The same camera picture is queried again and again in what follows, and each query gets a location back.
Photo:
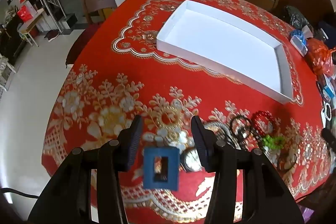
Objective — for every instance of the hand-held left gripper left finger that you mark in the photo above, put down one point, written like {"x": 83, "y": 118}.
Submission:
{"x": 133, "y": 144}

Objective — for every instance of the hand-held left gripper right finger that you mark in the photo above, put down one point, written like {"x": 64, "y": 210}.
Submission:
{"x": 202, "y": 146}

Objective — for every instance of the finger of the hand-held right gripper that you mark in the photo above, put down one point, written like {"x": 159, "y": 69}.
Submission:
{"x": 329, "y": 136}

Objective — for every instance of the blue plastic stand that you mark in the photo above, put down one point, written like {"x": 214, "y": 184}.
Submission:
{"x": 151, "y": 161}

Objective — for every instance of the white shallow tray box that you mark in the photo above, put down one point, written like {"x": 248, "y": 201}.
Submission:
{"x": 223, "y": 40}

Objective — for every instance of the red floral tablecloth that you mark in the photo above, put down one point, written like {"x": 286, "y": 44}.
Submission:
{"x": 105, "y": 98}

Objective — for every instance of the orange plastic bag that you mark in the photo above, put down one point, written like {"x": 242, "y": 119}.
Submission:
{"x": 319, "y": 54}

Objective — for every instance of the blue tissue packet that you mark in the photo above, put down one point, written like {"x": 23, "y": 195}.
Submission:
{"x": 299, "y": 41}

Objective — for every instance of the black plastic bag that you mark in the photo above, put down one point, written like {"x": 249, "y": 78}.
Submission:
{"x": 296, "y": 16}

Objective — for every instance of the pair of shoes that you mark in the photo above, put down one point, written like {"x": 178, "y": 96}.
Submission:
{"x": 52, "y": 35}

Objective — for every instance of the small white side table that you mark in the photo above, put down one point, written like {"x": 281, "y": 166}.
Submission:
{"x": 29, "y": 27}

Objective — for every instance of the black cabinet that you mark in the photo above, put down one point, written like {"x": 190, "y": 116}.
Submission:
{"x": 10, "y": 40}

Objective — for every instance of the red paper bag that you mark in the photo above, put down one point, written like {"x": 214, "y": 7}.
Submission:
{"x": 25, "y": 14}

